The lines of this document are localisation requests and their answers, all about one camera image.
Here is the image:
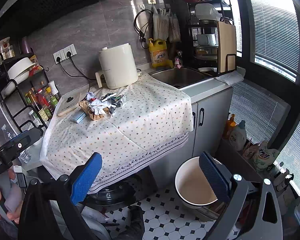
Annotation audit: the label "white grey paper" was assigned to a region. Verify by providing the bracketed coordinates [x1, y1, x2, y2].
[86, 92, 108, 115]

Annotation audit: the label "brown paper bag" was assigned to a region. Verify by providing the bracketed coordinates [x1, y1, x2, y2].
[78, 100, 109, 121]

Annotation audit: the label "silver snack wrapper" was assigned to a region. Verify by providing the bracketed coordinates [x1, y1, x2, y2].
[101, 93, 127, 114]

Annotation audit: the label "white round trash bin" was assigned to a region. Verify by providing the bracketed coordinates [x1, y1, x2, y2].
[174, 157, 218, 209]

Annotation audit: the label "white cleaner bottle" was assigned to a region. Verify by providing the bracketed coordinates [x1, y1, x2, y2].
[229, 120, 247, 151]

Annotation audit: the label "refill detergent pouch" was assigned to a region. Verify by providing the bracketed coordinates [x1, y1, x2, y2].
[253, 141, 280, 172]

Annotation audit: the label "blue small pack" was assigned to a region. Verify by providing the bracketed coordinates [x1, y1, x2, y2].
[70, 110, 87, 124]

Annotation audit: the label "floral patterned tablecloth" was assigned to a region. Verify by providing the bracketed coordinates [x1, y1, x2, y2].
[40, 73, 193, 194]

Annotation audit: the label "orange spray bottle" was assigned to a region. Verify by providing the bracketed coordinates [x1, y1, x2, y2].
[222, 114, 236, 139]

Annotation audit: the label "white cabinet door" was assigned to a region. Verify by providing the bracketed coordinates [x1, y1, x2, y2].
[193, 87, 233, 157]

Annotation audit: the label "cream induction cooker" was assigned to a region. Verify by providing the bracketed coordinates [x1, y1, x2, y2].
[57, 92, 85, 116]

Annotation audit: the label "red label oil bottle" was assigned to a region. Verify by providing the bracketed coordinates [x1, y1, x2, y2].
[37, 89, 52, 119]

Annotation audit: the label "green label sauce bottle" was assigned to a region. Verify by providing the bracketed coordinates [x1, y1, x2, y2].
[45, 86, 58, 109]

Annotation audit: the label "black spice rack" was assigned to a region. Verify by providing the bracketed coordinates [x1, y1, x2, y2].
[0, 52, 56, 133]

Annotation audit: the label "white cap oil dispenser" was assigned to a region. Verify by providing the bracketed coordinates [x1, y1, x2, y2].
[48, 81, 61, 101]

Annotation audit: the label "white bowl on rack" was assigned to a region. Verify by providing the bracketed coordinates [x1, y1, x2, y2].
[7, 57, 36, 79]

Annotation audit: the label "cream air fryer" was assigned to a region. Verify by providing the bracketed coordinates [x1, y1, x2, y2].
[95, 43, 139, 89]

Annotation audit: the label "stainless steel sink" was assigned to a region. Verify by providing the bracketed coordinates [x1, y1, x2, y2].
[150, 68, 212, 88]

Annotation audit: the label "pink small figurine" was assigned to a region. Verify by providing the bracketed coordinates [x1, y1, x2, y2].
[174, 51, 183, 69]

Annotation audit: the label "yellow detergent bottle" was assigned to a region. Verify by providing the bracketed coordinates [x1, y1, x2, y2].
[148, 38, 174, 68]

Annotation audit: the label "wooden cutting board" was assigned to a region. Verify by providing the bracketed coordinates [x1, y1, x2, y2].
[217, 21, 237, 74]

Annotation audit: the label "hanging plastic bags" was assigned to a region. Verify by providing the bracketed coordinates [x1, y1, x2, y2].
[152, 5, 181, 43]

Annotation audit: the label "black dish rack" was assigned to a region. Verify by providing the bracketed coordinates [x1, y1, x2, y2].
[184, 0, 237, 76]

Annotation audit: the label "black power cable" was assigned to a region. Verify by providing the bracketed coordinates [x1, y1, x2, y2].
[57, 53, 97, 93]

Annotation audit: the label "white wall socket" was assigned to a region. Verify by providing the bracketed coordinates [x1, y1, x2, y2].
[53, 44, 77, 64]

